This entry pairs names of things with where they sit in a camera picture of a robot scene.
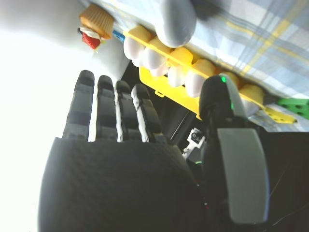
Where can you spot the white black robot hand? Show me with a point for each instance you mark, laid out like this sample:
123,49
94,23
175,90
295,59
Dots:
108,188

